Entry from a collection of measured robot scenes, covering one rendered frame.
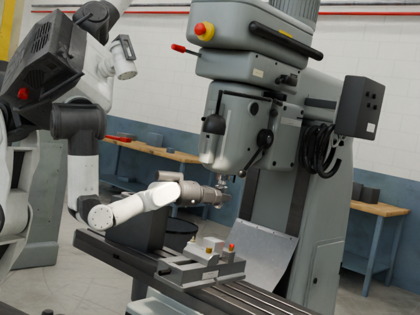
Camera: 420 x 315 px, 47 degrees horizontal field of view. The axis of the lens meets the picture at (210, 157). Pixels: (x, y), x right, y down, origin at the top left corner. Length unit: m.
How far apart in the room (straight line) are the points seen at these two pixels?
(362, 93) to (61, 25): 1.00
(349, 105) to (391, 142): 4.18
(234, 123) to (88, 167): 0.51
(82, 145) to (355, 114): 0.91
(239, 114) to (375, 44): 4.64
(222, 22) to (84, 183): 0.65
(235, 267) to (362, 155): 4.33
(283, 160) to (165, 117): 6.12
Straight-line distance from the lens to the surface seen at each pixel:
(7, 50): 3.12
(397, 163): 5.89
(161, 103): 7.99
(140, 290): 3.82
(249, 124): 1.67
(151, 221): 1.96
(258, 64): 1.63
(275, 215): 2.08
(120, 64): 1.56
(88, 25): 1.72
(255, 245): 2.09
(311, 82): 1.97
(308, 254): 2.07
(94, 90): 1.55
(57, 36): 1.55
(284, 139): 1.83
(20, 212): 1.87
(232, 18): 1.56
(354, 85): 1.77
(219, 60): 1.67
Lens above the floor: 1.50
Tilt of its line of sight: 5 degrees down
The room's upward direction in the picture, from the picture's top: 10 degrees clockwise
